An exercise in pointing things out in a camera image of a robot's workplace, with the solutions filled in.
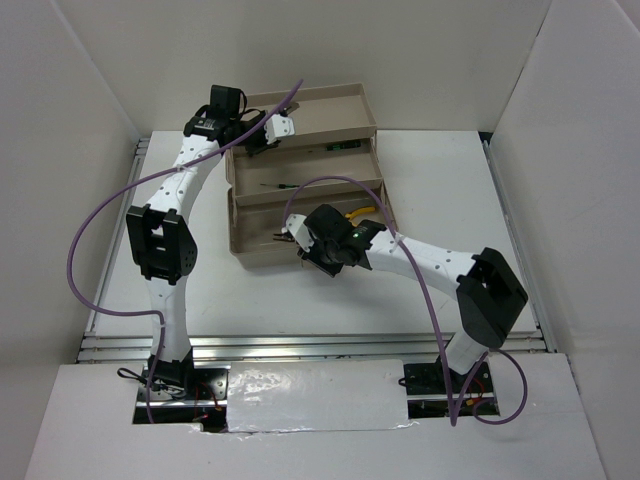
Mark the grey utility knife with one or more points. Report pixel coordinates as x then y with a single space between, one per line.
288 110

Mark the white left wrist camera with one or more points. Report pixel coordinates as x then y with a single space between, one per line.
278 127

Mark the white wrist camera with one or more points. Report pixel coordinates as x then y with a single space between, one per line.
296 229
278 127

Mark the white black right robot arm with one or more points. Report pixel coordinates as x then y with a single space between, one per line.
490 297

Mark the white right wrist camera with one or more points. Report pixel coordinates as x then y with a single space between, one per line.
296 229

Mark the beige plastic toolbox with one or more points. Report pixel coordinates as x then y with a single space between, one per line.
345 179

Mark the silver foil sheet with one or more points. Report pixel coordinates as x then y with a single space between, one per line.
316 396

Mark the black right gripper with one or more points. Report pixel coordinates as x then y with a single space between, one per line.
312 256

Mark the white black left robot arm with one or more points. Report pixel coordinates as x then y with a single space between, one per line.
161 242

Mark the yellow black pliers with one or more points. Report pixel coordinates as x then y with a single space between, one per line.
360 211
284 237

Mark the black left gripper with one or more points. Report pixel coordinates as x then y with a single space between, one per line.
263 146

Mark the green black screwdriver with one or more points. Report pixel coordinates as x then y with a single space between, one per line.
281 186
343 146

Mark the aluminium rail frame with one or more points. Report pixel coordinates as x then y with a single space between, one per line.
442 192

